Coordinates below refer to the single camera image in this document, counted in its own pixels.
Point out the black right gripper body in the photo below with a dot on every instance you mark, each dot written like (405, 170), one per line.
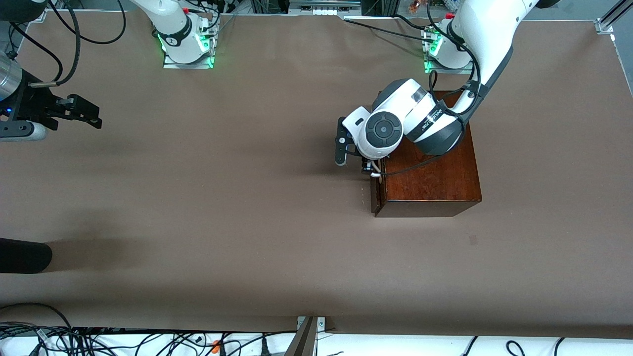
(35, 105)

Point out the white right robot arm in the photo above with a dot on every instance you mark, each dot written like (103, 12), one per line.
(173, 24)

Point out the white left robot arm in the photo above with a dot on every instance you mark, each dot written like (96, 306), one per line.
(489, 34)

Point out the dark wooden drawer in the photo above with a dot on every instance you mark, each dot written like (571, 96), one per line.
(377, 198)

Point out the dark brown wooden drawer box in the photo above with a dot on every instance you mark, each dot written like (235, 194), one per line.
(430, 183)

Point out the white power strip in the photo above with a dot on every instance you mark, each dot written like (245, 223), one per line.
(325, 12)

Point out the black foam cylinder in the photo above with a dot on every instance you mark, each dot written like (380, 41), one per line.
(24, 255)

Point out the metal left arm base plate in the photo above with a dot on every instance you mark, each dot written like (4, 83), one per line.
(431, 66)

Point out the aluminium frame rail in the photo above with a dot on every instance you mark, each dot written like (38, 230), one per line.
(324, 4)

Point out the silver table edge bracket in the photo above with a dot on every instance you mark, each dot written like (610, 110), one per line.
(321, 324)

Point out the grey metal post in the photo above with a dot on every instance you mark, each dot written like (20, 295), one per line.
(302, 341)

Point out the aluminium corner bracket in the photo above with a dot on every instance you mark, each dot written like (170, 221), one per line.
(605, 26)

